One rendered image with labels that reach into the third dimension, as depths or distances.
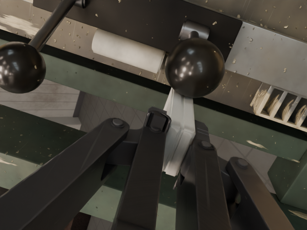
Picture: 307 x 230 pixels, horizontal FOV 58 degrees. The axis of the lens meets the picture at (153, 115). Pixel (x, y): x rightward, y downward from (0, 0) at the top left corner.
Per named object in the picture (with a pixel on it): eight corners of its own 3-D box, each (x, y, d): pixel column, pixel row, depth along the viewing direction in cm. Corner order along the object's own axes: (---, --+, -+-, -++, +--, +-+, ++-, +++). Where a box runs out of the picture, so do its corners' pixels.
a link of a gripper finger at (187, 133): (182, 128, 14) (196, 133, 14) (182, 84, 20) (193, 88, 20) (163, 174, 15) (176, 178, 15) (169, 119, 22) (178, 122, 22)
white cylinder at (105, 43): (97, 49, 34) (159, 70, 34) (89, 54, 31) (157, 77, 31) (102, 24, 32) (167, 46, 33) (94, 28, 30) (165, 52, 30)
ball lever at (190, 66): (204, 55, 29) (212, 116, 17) (169, 43, 29) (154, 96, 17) (219, 18, 27) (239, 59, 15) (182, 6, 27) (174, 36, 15)
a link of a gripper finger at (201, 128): (191, 163, 13) (251, 183, 13) (189, 117, 17) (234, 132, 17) (180, 187, 13) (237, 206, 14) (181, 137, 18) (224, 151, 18)
